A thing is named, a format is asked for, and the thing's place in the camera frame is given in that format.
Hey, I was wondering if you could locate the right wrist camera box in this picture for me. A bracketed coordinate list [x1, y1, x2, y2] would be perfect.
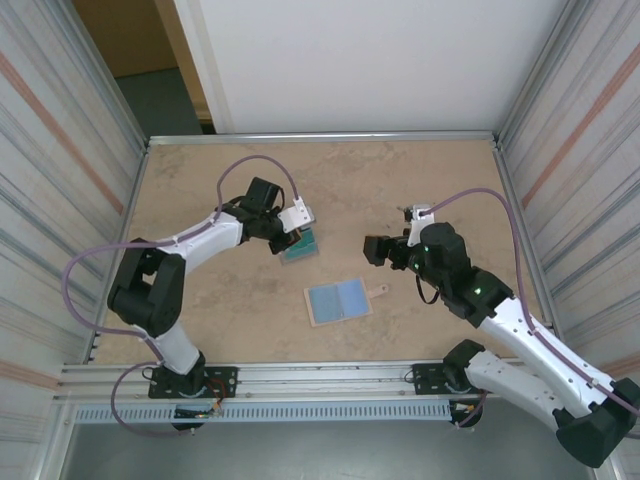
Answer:
[401, 201, 435, 248]

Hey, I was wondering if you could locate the corrugated translucent enclosure panel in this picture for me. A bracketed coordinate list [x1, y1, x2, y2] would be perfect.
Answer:
[0, 0, 151, 441]
[499, 0, 640, 436]

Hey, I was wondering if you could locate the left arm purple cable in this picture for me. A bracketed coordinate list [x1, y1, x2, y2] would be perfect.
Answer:
[62, 155, 304, 439]

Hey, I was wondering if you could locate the beige leather wallet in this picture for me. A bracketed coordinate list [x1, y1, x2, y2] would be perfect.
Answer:
[302, 277, 391, 329]

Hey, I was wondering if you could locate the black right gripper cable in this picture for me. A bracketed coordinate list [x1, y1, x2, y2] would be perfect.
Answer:
[414, 273, 445, 305]

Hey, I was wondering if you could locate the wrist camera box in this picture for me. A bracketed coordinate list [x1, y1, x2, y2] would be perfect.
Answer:
[276, 197, 319, 235]
[401, 201, 435, 248]

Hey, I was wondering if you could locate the small wired controller board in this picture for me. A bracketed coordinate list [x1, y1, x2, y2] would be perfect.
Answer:
[172, 405, 225, 420]
[448, 399, 489, 417]

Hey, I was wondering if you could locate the white slotted cable duct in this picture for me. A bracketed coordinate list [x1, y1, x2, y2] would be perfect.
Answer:
[69, 402, 454, 425]

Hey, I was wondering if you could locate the clear acrylic card holder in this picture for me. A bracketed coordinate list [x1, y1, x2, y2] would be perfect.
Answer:
[278, 227, 321, 267]

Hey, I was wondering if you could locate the grey sheet metal shelf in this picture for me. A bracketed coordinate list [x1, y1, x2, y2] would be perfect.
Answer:
[59, 422, 601, 480]

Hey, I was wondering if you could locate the brown wooden door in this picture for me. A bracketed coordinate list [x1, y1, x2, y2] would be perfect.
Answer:
[71, 0, 217, 135]

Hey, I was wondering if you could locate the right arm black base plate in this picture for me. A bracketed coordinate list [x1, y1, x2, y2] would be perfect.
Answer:
[411, 360, 503, 398]

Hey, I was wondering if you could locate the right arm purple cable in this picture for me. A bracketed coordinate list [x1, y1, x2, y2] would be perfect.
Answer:
[424, 187, 640, 430]

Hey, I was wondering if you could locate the aluminium extrusion mounting rail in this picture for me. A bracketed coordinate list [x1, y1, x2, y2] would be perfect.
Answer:
[52, 355, 600, 402]

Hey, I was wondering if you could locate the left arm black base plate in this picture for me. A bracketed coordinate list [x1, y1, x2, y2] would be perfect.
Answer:
[147, 365, 239, 400]

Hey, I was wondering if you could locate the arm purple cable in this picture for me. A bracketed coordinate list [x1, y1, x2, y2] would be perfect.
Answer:
[62, 155, 304, 439]
[424, 187, 640, 430]

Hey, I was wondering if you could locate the long aluminium table rail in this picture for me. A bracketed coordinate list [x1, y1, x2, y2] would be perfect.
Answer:
[146, 130, 502, 148]

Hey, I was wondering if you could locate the teal VIP card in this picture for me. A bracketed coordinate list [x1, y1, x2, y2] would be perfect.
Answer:
[287, 228, 319, 257]

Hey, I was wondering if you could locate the aluminium table edge rail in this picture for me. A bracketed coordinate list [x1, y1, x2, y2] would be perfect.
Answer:
[493, 142, 567, 359]
[89, 142, 152, 364]

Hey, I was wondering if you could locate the aluminium corner post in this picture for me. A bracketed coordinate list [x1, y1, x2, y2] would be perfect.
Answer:
[492, 0, 584, 144]
[64, 0, 151, 146]

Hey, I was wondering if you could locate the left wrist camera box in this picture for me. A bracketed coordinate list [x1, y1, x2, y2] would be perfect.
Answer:
[276, 197, 319, 235]

